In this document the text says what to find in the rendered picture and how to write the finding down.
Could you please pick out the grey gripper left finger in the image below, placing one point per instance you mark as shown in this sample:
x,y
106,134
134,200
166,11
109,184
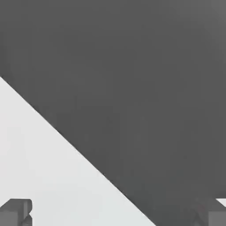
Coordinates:
x,y
15,211

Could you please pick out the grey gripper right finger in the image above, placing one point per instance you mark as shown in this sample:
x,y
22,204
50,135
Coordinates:
x,y
214,216

